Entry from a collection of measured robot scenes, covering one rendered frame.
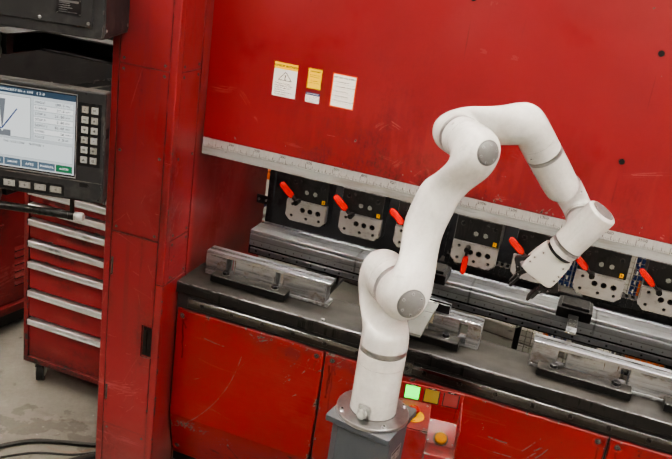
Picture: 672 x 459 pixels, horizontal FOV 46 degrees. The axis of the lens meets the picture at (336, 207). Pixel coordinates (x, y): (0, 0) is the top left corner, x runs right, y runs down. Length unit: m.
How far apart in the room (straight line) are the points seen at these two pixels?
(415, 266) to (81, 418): 2.24
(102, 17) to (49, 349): 1.82
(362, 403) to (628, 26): 1.30
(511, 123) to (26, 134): 1.50
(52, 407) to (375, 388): 2.13
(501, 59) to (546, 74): 0.14
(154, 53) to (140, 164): 0.39
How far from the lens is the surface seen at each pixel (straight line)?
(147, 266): 2.91
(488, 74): 2.53
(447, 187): 1.85
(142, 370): 3.10
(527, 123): 1.91
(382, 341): 1.96
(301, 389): 2.94
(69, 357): 3.82
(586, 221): 2.12
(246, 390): 3.04
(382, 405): 2.05
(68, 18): 2.56
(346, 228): 2.75
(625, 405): 2.74
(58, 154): 2.64
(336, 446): 2.13
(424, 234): 1.87
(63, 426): 3.74
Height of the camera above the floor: 2.15
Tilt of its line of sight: 19 degrees down
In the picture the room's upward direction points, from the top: 8 degrees clockwise
